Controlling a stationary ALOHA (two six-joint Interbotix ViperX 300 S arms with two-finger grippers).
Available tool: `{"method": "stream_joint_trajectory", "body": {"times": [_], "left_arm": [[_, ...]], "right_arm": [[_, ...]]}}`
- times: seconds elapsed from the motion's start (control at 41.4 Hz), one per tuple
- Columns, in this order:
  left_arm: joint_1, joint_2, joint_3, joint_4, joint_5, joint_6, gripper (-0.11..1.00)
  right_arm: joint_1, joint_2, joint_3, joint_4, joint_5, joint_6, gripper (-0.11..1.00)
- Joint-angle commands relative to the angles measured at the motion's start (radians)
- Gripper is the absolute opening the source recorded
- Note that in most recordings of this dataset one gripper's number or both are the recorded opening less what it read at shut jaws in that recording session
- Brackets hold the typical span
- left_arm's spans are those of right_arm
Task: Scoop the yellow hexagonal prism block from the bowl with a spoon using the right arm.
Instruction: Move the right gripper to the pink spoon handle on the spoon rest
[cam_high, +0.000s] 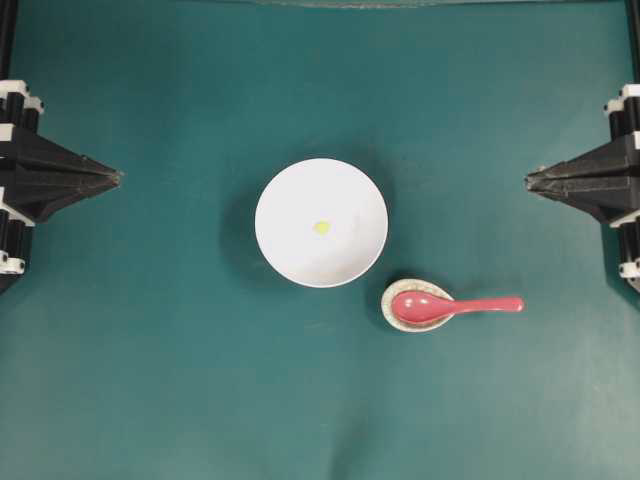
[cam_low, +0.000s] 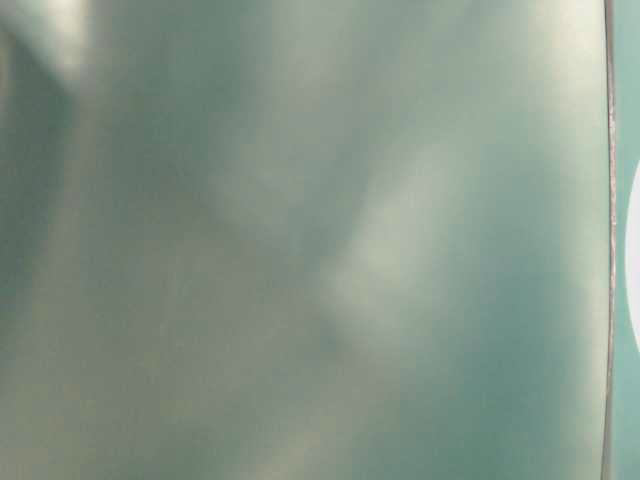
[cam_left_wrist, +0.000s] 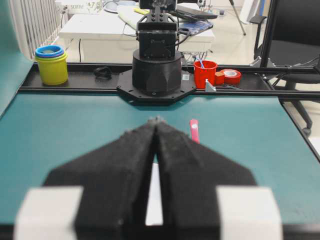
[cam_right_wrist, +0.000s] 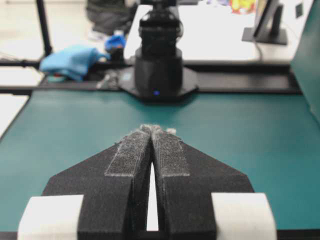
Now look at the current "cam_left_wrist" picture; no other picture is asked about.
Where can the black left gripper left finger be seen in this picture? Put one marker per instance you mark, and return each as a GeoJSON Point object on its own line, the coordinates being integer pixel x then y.
{"type": "Point", "coordinates": [101, 195]}

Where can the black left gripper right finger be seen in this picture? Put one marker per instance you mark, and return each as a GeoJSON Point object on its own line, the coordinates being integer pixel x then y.
{"type": "Point", "coordinates": [207, 196]}

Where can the red plastic spoon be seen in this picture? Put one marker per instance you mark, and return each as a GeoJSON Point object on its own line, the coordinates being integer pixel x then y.
{"type": "Point", "coordinates": [194, 130]}

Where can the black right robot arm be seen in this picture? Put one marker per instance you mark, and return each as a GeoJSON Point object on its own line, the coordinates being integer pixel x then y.
{"type": "Point", "coordinates": [156, 64]}

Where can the small red cylinder block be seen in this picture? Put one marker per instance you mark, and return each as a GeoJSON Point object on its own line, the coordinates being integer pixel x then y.
{"type": "Point", "coordinates": [219, 78]}

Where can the red plastic cup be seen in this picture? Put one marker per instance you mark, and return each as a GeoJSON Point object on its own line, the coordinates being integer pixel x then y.
{"type": "Point", "coordinates": [204, 70]}

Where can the red tape roll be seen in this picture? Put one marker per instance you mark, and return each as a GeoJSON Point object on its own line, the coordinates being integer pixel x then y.
{"type": "Point", "coordinates": [231, 76]}

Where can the yellow plastic cup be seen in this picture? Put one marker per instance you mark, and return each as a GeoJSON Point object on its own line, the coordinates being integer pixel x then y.
{"type": "Point", "coordinates": [53, 71]}

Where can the white desk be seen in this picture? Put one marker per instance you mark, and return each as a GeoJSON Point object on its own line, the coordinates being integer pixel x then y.
{"type": "Point", "coordinates": [101, 38]}

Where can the blue stacked cup rims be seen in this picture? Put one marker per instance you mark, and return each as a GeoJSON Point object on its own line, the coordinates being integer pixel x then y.
{"type": "Point", "coordinates": [49, 52]}

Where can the black laptop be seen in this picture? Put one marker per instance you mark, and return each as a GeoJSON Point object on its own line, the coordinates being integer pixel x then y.
{"type": "Point", "coordinates": [190, 13]}

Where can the black office chair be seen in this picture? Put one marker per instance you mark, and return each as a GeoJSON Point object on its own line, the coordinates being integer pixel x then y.
{"type": "Point", "coordinates": [296, 43]}

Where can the metal corner bracket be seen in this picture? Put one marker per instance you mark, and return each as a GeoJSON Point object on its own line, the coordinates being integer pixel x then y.
{"type": "Point", "coordinates": [209, 88]}

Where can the black aluminium frame rail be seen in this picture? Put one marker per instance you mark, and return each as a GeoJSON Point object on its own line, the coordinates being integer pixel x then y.
{"type": "Point", "coordinates": [253, 83]}

